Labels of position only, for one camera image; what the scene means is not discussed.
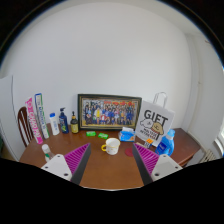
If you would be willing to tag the clear plastic bottle green label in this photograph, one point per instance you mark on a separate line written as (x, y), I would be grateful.
(47, 153)

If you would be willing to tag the brown wooden chair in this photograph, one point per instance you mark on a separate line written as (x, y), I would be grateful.
(24, 128)

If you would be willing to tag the colourful puzzle cube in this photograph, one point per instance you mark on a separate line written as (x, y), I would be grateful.
(148, 143)

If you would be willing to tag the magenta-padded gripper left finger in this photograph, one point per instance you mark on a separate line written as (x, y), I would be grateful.
(58, 165)

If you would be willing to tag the framed group photo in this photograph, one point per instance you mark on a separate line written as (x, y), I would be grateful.
(109, 112)

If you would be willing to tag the flat round red coaster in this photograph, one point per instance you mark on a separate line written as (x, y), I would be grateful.
(128, 152)

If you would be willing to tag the dark blue pump bottle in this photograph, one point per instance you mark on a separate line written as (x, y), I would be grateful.
(63, 123)

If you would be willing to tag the white radiator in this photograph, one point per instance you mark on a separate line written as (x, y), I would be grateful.
(208, 155)

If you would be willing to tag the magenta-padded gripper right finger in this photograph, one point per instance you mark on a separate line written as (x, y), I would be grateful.
(164, 165)

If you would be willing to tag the blue detergent bottle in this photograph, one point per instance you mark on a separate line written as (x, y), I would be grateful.
(165, 145)

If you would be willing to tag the small green packet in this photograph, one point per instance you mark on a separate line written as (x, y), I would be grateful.
(103, 136)
(91, 133)

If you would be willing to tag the white mug yellow rim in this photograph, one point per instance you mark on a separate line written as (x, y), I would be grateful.
(112, 146)

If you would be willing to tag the white bottle blue cap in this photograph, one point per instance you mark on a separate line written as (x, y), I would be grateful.
(54, 125)

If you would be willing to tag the white paper gift bag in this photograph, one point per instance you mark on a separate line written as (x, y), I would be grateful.
(156, 121)

